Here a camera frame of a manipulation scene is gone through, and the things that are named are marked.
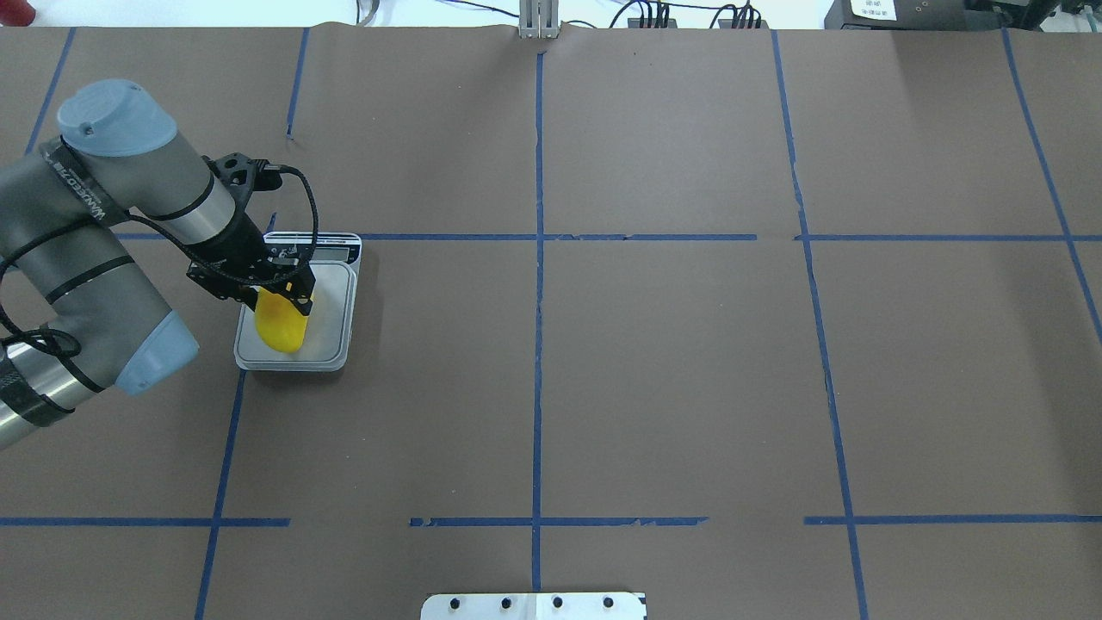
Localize silver digital kitchen scale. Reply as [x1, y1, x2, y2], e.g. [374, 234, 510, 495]
[233, 232, 361, 373]

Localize orange connector board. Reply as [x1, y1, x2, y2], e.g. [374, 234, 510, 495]
[616, 1, 677, 30]
[709, 1, 768, 30]

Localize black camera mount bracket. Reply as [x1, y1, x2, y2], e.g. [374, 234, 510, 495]
[203, 152, 282, 209]

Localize brown paper table cover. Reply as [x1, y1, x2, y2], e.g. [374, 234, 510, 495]
[3, 24, 1099, 619]

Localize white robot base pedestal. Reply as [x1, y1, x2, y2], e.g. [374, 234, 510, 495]
[418, 592, 648, 619]

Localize left orange connector board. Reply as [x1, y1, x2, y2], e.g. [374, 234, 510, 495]
[616, 1, 677, 30]

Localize black box with label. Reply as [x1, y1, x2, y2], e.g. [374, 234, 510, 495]
[823, 1, 1003, 32]

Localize aluminium frame post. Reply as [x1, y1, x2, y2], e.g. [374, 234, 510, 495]
[518, 0, 562, 40]

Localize yellow mango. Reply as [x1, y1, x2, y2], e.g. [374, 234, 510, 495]
[253, 289, 307, 353]

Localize right orange connector board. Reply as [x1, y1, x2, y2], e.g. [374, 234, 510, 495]
[709, 1, 768, 30]

